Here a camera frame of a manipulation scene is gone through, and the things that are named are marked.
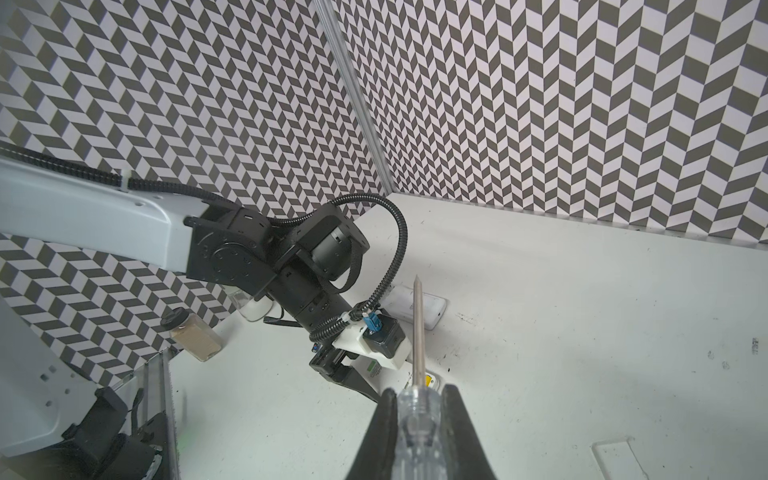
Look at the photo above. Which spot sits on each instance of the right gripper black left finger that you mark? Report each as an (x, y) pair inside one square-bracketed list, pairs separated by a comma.
[(376, 455)]

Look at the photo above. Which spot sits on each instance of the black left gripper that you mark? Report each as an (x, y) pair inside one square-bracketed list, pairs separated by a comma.
[(328, 361)]

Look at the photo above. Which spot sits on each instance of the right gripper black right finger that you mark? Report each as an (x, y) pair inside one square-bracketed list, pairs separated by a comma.
[(463, 452)]

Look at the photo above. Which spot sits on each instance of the clear-handled screwdriver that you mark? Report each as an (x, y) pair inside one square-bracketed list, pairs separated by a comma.
[(419, 452)]

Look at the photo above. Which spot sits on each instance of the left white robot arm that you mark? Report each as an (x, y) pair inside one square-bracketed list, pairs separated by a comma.
[(305, 264)]

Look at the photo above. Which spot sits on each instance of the small tan wooden block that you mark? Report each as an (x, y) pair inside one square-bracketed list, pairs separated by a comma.
[(188, 331)]

